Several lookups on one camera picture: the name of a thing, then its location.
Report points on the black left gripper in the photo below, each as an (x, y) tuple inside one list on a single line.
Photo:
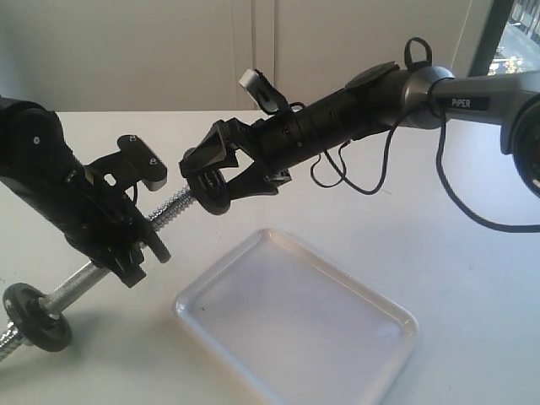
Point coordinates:
[(96, 218)]

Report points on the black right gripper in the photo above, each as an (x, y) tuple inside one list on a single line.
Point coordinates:
[(275, 146)]

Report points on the black weight plate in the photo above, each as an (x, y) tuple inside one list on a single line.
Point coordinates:
[(209, 188), (151, 239), (21, 302)]

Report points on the chrome dumbbell bar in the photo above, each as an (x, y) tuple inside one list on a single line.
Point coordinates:
[(55, 303)]

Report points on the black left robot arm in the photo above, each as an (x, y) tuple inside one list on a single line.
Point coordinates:
[(32, 138)]

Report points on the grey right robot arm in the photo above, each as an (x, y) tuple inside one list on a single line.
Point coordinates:
[(375, 101)]

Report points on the white plastic tray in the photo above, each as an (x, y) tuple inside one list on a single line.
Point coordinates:
[(293, 328)]

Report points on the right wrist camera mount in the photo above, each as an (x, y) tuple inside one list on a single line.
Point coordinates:
[(265, 95)]

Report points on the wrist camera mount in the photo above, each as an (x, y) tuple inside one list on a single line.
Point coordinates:
[(134, 161), (265, 95)]

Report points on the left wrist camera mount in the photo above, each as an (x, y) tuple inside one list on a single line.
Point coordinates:
[(134, 161)]

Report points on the dark window frame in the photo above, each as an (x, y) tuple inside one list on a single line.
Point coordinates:
[(493, 28)]

